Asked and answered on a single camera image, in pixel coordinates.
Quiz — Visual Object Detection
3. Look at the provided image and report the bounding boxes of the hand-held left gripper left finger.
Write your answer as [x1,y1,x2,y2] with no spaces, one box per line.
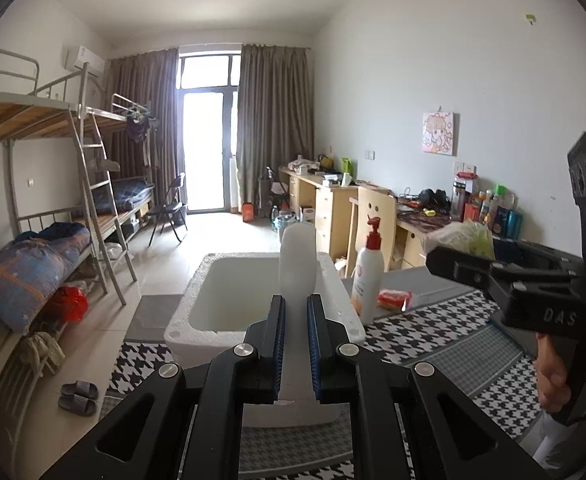
[38,294,288,480]

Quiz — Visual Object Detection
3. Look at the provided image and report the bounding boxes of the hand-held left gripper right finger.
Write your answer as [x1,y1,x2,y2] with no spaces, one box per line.
[305,294,554,480]

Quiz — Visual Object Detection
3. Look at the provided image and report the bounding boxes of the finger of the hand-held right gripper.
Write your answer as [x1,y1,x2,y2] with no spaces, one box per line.
[493,239,581,273]
[425,246,581,291]

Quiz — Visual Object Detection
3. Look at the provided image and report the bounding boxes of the green white tissue pack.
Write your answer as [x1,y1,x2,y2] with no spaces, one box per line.
[420,219,496,261]

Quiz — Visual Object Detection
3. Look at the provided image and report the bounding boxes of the white foam box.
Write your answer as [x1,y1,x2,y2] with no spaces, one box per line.
[164,252,366,428]

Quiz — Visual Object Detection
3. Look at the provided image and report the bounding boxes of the white plastic bottle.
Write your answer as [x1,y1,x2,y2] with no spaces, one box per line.
[278,223,319,403]

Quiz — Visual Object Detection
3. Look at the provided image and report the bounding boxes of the person's right hand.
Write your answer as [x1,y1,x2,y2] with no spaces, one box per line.
[536,332,571,408]

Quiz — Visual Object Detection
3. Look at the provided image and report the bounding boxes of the wooden desk with patterned top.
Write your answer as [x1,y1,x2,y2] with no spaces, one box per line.
[395,200,474,271]

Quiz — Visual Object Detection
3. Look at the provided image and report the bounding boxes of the row of toiletry bottles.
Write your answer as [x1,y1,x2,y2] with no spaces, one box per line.
[450,172,524,238]

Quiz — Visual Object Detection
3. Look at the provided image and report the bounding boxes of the black headphones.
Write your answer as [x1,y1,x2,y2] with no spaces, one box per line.
[418,188,451,211]

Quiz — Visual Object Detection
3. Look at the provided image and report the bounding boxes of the red snack packet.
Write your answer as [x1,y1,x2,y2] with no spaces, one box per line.
[377,289,415,311]

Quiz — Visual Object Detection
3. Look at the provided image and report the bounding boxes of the white pump lotion bottle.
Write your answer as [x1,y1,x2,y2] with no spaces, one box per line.
[350,215,385,326]

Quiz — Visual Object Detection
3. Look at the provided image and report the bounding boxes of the wooden smiley face chair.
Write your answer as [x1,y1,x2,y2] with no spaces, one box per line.
[343,186,399,278]

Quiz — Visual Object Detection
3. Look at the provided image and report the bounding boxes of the houndstooth tablecloth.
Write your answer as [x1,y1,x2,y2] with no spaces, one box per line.
[98,265,586,480]

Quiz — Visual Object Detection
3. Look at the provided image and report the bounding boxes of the wooden desk with drawers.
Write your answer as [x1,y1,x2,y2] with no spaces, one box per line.
[278,166,391,271]

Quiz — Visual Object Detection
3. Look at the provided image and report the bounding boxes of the folding hand cart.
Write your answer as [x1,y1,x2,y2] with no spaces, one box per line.
[258,166,291,218]

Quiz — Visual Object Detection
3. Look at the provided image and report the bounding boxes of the white desk box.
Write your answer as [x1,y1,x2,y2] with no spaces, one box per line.
[288,157,320,176]

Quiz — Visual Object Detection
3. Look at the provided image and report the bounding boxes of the black folding chair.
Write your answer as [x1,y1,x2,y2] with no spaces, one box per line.
[148,172,189,246]

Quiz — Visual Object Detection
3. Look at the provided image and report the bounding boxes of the grey slipper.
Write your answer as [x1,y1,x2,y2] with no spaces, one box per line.
[58,394,96,417]
[62,380,98,400]

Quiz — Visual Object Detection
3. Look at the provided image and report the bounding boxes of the glass balcony door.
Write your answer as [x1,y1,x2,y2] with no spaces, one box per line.
[177,50,244,213]

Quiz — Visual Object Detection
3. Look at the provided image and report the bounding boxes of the small metal bunk bed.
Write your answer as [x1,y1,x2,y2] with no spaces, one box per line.
[90,92,156,241]

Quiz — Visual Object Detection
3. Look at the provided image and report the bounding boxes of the red plastic bag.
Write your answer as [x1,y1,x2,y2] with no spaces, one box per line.
[48,286,90,322]

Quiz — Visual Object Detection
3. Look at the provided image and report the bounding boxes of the dark blue plaid bedding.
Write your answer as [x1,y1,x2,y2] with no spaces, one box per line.
[108,177,156,212]

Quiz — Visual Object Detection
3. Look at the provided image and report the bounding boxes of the wide brown curtain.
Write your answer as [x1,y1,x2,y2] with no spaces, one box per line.
[235,44,316,211]

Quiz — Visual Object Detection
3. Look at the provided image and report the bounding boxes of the yellowish crumpled cloth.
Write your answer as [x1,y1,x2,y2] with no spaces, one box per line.
[20,332,66,376]

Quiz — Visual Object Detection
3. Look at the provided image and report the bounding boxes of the patterned blue quilt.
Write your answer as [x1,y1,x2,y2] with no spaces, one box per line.
[0,222,94,333]

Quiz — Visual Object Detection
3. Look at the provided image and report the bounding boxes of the hanging dark clothes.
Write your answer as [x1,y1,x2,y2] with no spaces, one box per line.
[125,110,156,166]

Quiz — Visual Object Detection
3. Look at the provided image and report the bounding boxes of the metal bed ladder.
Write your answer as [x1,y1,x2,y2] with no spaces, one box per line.
[70,110,138,306]

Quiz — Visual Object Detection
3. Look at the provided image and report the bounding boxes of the narrow brown curtain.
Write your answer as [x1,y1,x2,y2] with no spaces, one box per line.
[105,49,181,211]

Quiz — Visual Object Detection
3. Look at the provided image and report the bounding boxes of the white air conditioner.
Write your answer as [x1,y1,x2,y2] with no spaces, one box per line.
[63,46,106,78]

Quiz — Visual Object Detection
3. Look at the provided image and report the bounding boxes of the large metal bunk bed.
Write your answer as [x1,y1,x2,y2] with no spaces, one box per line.
[0,45,138,411]

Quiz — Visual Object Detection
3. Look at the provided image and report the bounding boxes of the pink wall poster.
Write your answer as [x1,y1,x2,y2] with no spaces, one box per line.
[421,111,458,156]

